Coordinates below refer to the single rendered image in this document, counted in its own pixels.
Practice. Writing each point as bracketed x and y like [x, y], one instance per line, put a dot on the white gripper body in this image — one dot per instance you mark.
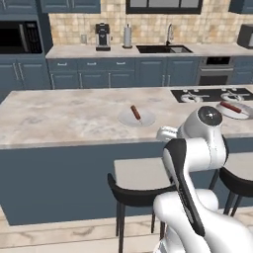
[167, 133]

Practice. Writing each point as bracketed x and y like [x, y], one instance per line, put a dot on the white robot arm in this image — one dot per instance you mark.
[204, 227]

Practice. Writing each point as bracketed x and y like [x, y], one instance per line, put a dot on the white round plate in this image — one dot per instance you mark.
[242, 113]
[146, 119]

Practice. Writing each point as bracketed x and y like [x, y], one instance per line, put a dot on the brown sausage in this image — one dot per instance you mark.
[135, 112]
[230, 106]

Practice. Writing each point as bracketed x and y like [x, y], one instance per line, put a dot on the black stool with beige seat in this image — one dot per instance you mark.
[240, 171]
[141, 173]

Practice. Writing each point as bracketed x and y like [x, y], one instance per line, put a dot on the black hob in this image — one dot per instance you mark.
[210, 95]

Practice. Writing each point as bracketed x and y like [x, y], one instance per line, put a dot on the blue base cupboard run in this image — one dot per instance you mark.
[125, 74]

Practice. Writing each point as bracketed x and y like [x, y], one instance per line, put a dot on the steel oven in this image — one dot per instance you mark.
[214, 70]

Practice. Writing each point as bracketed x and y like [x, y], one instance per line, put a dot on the black sink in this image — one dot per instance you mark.
[161, 49]

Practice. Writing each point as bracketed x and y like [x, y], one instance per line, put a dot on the silver tap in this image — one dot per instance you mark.
[169, 33]

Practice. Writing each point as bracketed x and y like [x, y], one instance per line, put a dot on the white paper towel roll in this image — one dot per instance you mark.
[127, 36]

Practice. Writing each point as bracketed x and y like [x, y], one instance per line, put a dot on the black coffee machine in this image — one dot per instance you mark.
[102, 36]

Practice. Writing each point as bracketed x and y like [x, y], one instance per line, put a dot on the blue kitchen island cabinet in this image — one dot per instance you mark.
[56, 181]

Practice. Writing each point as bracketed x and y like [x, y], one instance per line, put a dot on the dark framed window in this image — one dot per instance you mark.
[164, 5]

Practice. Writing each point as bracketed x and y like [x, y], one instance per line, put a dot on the blue tall cupboard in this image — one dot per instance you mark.
[23, 75]

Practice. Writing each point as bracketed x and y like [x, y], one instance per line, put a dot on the black microwave oven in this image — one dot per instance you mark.
[16, 38]

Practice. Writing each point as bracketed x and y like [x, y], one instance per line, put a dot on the grey wall socket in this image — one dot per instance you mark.
[84, 39]

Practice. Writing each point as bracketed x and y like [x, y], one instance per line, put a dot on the blue wall cupboard run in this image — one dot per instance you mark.
[66, 5]

